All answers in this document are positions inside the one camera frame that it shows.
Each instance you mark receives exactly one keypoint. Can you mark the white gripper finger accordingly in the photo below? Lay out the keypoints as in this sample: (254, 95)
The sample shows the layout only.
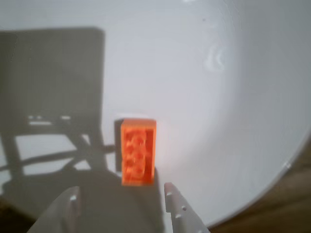
(58, 213)
(182, 213)

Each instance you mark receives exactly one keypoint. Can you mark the orange lego block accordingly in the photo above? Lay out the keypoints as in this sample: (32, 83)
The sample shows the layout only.
(138, 153)

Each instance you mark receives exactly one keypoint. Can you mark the white round plate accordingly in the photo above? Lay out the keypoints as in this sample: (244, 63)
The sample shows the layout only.
(194, 97)

